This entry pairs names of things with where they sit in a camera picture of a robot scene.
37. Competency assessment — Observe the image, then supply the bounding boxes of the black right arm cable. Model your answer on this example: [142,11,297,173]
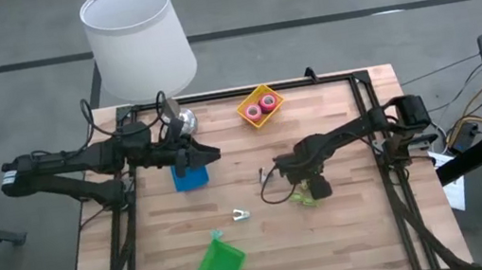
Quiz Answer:
[255,164,303,208]

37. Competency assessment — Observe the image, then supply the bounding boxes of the white paper sheet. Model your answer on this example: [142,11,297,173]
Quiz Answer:
[427,145,471,216]

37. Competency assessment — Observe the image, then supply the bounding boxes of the blue plastic basket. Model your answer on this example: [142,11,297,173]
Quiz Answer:
[170,160,212,195]

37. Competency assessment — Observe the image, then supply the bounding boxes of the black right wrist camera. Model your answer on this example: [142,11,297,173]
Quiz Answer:
[306,172,334,202]

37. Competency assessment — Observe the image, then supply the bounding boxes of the silver stapler remover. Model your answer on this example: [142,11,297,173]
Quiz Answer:
[231,206,253,224]

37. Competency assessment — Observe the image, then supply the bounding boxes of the yellow plastic basket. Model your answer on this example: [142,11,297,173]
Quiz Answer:
[232,80,290,133]

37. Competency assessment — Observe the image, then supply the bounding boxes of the green staples box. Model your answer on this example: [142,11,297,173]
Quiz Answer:
[287,189,321,212]

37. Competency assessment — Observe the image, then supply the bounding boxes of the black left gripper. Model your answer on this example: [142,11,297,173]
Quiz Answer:
[149,131,224,183]

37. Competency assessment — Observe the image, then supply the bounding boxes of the teal stapler remover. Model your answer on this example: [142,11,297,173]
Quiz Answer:
[208,227,226,243]

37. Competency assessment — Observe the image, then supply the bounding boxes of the pink tape roll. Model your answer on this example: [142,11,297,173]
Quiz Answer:
[242,101,265,125]
[257,91,280,115]

